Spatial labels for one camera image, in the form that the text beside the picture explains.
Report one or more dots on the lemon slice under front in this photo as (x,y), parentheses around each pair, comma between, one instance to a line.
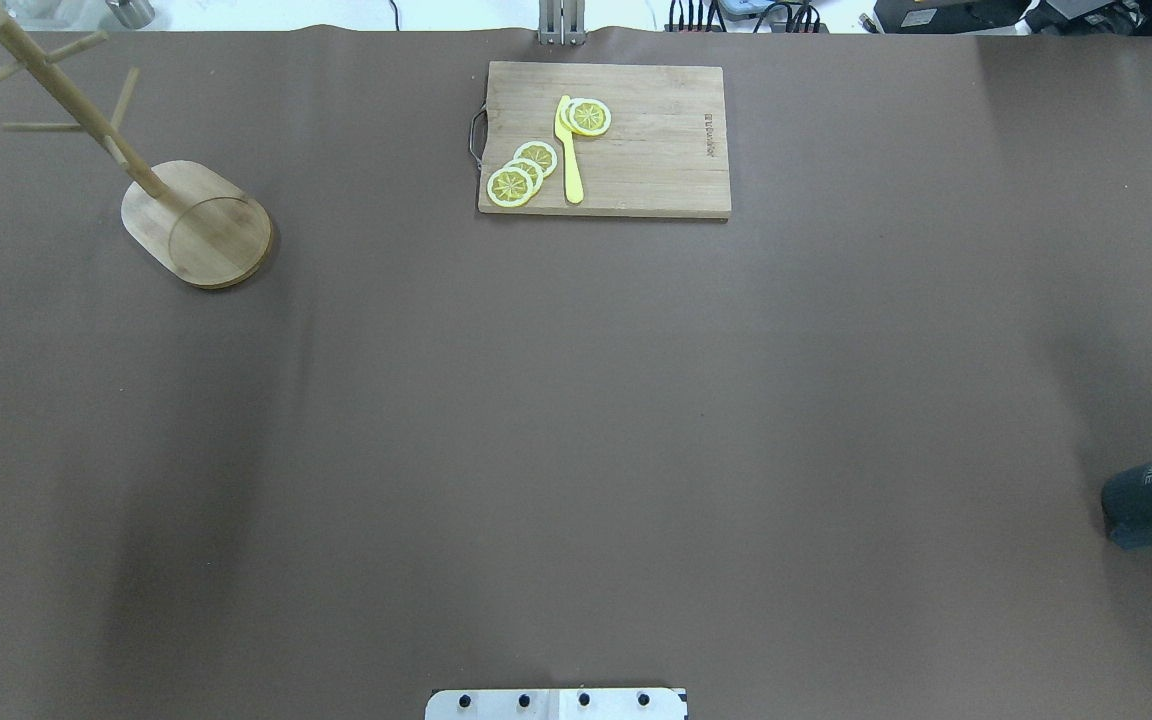
(565,117)

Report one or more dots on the yellow plastic knife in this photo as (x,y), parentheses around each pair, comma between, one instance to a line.
(572,180)

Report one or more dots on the lemon slice front left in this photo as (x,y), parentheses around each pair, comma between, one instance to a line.
(588,117)

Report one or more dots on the small steel cup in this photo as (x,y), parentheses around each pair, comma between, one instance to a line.
(132,14)

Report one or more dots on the aluminium frame post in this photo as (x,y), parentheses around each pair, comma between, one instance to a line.
(562,22)

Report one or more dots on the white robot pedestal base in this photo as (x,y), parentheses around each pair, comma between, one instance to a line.
(559,703)

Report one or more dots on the lemon slice middle stack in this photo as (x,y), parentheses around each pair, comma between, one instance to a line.
(532,170)

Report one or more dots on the bamboo cutting board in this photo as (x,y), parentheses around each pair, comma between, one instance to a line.
(665,155)

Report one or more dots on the bamboo mug tree rack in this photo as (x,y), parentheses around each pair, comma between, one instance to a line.
(201,227)

